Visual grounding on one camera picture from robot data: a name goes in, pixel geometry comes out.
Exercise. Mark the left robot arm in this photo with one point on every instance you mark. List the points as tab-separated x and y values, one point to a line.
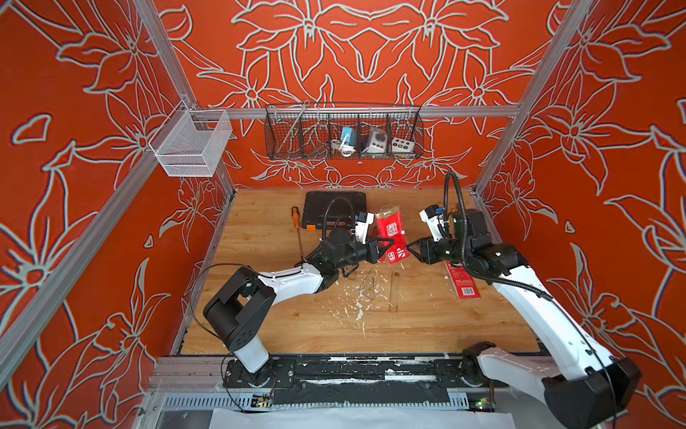
239	309

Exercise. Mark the clear plastic wall bin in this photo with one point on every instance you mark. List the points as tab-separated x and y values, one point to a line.
191	143

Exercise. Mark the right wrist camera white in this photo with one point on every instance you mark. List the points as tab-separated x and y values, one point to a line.
433	217

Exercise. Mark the white dotted cube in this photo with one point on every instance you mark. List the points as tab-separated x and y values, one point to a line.
402	147

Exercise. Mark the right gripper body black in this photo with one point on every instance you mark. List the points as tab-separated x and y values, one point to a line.
446	249

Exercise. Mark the white timer device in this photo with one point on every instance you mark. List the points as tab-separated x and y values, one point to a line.
376	142

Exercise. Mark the clear triangle ruler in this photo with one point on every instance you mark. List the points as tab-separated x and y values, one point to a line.
367	288

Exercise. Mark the red ruler set package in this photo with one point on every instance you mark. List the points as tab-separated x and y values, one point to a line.
390	225
463	283

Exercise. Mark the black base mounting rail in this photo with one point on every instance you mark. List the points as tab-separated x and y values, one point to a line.
355	381

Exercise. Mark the black orange tool case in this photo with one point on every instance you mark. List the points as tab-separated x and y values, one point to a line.
342	208

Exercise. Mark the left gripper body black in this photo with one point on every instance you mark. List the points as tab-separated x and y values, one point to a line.
356	255

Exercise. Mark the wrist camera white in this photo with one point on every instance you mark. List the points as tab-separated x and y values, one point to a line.
433	217
362	224

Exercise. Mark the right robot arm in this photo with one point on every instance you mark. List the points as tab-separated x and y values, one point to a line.
586	384

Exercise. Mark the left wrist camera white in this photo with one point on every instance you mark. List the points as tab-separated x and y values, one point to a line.
362	224

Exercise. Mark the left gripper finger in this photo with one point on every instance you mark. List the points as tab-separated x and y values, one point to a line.
384	242
382	254

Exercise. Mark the blue white small box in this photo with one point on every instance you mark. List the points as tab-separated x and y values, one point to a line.
348	137

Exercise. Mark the orange handled screwdriver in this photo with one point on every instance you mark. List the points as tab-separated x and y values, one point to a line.
295	214

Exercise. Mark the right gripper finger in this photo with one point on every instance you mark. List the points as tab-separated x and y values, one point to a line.
415	246
417	255

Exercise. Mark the black wire wall basket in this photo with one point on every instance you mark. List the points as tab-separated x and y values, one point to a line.
311	131

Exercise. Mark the clear straight ruler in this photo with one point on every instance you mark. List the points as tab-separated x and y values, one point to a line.
394	292

